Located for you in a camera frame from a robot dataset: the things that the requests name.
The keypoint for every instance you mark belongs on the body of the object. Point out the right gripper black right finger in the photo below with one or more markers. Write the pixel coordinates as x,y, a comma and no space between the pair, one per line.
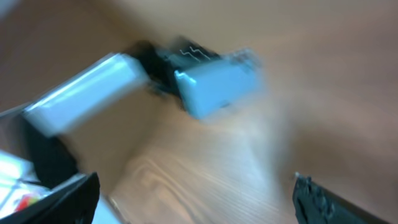
315,204

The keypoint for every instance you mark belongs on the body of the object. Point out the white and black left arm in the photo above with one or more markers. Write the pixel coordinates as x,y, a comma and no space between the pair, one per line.
96,120

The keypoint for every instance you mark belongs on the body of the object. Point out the white power strip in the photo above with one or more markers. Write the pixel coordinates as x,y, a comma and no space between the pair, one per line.
18,179

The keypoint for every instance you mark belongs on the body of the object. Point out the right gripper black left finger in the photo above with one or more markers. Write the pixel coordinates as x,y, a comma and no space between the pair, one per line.
74,203

